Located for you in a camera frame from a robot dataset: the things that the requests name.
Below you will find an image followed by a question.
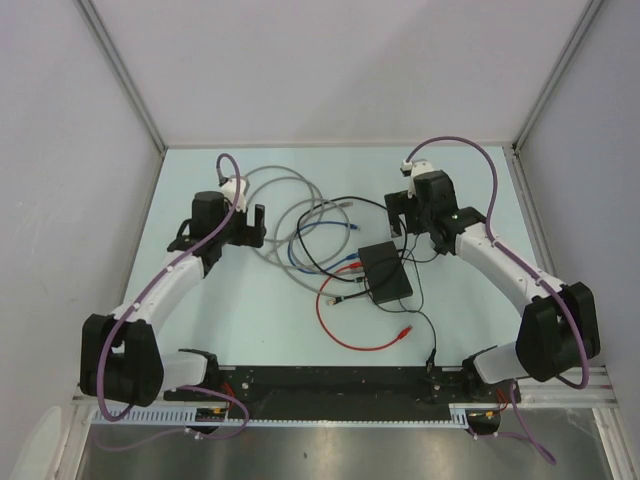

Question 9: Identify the blue ethernet cable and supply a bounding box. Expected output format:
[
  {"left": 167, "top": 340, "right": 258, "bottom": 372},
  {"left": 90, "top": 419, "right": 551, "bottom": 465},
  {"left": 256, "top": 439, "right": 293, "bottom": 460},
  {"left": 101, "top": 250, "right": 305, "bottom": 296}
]
[{"left": 285, "top": 219, "right": 362, "bottom": 275}]

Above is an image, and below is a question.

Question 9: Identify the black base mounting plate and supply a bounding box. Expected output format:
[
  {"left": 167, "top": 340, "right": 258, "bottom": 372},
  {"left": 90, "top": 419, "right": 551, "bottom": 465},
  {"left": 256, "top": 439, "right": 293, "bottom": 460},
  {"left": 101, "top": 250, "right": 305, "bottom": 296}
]
[{"left": 163, "top": 363, "right": 522, "bottom": 422}]

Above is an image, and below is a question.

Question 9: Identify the aluminium front frame rail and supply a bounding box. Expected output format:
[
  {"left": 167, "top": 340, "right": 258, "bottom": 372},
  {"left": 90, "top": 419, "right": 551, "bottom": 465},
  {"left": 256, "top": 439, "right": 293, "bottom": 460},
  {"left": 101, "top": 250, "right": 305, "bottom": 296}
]
[{"left": 72, "top": 367, "right": 614, "bottom": 406}]

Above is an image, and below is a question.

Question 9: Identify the grey ethernet cable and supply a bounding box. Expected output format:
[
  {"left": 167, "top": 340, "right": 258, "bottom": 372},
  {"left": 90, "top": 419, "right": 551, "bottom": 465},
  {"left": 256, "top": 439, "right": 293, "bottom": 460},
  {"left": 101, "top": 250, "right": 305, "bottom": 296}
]
[{"left": 238, "top": 165, "right": 361, "bottom": 296}]

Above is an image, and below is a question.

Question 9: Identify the black ethernet cable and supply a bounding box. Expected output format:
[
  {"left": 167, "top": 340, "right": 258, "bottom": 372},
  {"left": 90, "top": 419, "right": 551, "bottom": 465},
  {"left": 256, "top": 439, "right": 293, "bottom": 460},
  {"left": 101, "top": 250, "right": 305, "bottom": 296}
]
[{"left": 295, "top": 195, "right": 396, "bottom": 304}]

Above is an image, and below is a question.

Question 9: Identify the white slotted cable duct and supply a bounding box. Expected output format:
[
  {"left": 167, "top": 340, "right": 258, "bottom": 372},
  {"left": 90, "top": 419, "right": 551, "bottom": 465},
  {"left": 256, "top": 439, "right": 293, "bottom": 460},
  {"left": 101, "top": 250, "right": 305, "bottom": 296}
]
[{"left": 115, "top": 406, "right": 468, "bottom": 429}]

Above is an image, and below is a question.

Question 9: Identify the red ethernet cable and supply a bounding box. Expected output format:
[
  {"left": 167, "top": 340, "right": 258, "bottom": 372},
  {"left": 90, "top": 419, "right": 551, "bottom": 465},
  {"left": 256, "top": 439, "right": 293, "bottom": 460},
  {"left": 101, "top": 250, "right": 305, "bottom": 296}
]
[{"left": 315, "top": 261, "right": 415, "bottom": 351}]

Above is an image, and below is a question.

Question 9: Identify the black network switch box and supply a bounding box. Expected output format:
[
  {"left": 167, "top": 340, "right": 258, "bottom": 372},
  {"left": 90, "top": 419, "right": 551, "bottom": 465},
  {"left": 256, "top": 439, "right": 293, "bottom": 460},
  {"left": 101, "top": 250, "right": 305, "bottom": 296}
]
[{"left": 358, "top": 241, "right": 413, "bottom": 306}]

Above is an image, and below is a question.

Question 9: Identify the black power adapter cable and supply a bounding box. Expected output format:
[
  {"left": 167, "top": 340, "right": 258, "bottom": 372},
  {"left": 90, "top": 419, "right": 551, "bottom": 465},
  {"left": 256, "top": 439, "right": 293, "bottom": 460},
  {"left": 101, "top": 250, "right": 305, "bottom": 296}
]
[{"left": 374, "top": 234, "right": 446, "bottom": 371}]

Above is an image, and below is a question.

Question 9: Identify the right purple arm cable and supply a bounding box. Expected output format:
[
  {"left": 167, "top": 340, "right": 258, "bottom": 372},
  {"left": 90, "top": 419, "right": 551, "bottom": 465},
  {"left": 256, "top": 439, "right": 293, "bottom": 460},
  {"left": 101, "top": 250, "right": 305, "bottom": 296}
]
[{"left": 404, "top": 134, "right": 586, "bottom": 466}]

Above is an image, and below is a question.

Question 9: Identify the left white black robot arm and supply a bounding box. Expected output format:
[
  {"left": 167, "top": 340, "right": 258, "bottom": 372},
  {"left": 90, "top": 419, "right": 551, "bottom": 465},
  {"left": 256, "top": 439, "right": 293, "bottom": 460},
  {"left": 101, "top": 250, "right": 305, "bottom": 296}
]
[{"left": 79, "top": 191, "right": 266, "bottom": 407}]

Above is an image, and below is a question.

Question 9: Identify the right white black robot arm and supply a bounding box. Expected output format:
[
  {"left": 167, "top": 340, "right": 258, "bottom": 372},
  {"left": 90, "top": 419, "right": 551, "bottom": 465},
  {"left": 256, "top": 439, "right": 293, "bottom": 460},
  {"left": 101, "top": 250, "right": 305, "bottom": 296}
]
[{"left": 384, "top": 169, "right": 601, "bottom": 401}]

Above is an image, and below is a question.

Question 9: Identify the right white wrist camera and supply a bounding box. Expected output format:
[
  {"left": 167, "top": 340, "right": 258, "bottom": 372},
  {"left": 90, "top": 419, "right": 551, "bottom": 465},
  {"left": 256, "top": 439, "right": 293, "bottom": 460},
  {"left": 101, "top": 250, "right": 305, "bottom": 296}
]
[{"left": 400, "top": 160, "right": 434, "bottom": 198}]

